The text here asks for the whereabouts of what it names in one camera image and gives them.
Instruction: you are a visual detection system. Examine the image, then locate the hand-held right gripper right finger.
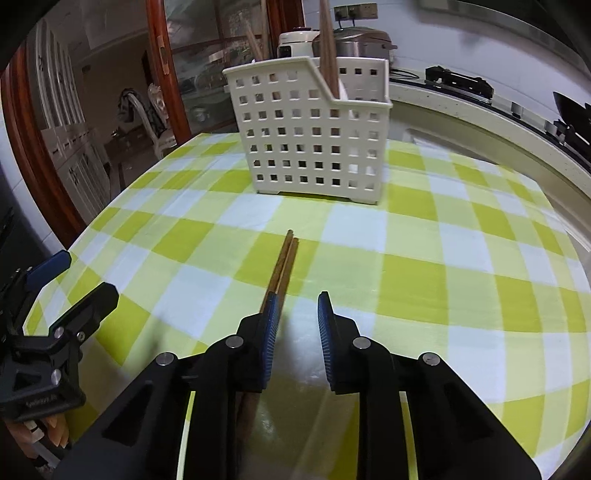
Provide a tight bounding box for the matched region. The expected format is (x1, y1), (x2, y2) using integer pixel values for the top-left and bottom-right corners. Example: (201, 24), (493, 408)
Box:
(317, 291), (542, 480)

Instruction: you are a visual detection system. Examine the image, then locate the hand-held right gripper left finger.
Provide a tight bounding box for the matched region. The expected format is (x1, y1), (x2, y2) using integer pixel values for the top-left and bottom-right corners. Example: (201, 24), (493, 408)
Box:
(55, 292), (282, 480)

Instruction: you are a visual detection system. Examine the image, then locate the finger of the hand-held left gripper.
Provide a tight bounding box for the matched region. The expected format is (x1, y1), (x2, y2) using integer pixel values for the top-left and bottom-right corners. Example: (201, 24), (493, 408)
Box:
(45, 282), (120, 370)
(9, 250), (73, 296)

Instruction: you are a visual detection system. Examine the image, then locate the brown wooden chopstick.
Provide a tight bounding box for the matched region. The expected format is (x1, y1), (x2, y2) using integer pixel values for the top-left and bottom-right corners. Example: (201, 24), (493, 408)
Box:
(240, 237), (300, 442)
(259, 0), (270, 61)
(239, 12), (265, 62)
(318, 0), (335, 95)
(324, 0), (342, 100)
(235, 229), (295, 442)

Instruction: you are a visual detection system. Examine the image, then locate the white perforated plastic basket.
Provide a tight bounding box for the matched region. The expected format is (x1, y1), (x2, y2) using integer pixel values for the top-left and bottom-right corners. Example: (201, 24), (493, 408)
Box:
(222, 56), (394, 205)

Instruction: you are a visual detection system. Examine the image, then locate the person's left hand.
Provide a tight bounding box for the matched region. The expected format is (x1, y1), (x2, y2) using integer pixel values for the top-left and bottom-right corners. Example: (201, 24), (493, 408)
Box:
(8, 412), (72, 463)

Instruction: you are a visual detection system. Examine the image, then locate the yellow-green checked tablecloth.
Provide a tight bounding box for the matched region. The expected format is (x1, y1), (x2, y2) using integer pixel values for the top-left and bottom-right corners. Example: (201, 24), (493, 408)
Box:
(25, 131), (591, 480)

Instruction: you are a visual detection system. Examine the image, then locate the dark garment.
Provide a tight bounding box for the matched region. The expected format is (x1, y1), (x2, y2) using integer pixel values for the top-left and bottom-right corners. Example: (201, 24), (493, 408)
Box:
(119, 89), (144, 126)

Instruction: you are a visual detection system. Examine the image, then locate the white ornate dining chair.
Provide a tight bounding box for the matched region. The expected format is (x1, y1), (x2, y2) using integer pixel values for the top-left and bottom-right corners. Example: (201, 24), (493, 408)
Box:
(147, 82), (179, 158)

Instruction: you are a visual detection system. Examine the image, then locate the red wooden glass sliding door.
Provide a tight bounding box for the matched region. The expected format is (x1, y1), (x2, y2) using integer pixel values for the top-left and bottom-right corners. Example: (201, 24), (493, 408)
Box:
(145, 0), (306, 145)

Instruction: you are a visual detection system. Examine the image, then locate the black stove burner grate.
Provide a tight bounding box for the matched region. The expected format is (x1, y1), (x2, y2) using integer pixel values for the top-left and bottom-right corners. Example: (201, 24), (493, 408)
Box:
(424, 65), (495, 98)
(544, 119), (591, 158)

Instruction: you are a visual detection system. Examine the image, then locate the black glass gas cooktop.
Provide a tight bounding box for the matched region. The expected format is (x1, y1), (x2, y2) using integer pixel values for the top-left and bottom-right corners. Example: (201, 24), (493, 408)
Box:
(414, 69), (591, 163)

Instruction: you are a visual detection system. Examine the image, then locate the white rice cooker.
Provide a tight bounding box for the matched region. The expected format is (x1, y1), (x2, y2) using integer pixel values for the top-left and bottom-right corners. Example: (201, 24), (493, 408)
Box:
(276, 27), (321, 59)

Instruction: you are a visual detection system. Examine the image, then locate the silver brown rice cooker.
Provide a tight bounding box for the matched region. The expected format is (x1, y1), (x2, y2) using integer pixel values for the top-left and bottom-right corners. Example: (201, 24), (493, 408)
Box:
(311, 26), (399, 75)

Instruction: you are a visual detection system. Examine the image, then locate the black wok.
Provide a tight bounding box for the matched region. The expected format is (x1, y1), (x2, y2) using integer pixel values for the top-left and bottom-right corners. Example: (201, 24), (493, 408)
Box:
(552, 91), (591, 128)

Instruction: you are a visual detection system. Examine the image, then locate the red wooden door frame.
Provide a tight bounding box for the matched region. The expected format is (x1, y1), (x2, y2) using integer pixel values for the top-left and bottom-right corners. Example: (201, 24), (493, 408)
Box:
(0, 44), (89, 251)

